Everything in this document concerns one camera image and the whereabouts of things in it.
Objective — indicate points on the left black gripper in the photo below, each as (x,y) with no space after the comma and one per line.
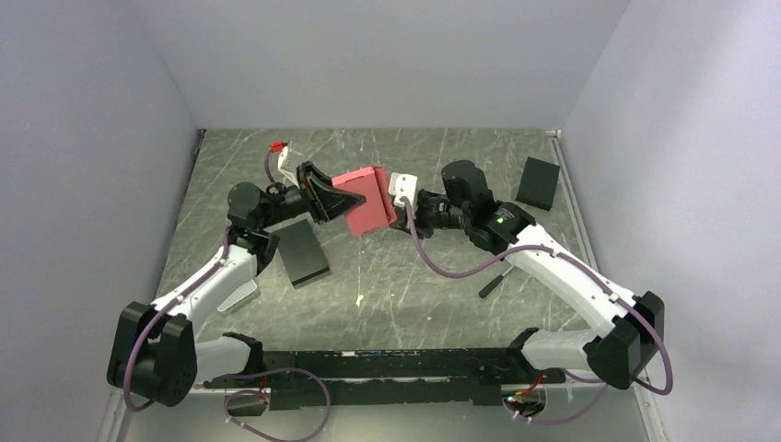
(324,199)

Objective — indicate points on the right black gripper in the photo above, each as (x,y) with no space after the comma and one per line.
(417,209)

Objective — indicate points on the red cardboard paper box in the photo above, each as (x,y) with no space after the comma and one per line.
(377,211)

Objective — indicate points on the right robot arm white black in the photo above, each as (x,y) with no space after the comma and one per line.
(624,342)

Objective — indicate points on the black box near left arm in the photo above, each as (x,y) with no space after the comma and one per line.
(302,254)

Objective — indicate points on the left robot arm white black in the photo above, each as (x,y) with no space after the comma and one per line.
(154,357)

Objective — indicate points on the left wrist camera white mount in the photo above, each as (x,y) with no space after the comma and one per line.
(285,160)

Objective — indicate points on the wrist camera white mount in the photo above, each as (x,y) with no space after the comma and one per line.
(285,160)
(403,188)

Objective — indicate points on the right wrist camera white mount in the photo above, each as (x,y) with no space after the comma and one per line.
(403,188)

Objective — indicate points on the black box near right wall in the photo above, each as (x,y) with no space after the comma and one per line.
(538,182)

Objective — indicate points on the hammer with black handle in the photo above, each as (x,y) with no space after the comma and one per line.
(491,286)

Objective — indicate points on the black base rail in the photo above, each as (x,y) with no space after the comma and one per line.
(479,376)

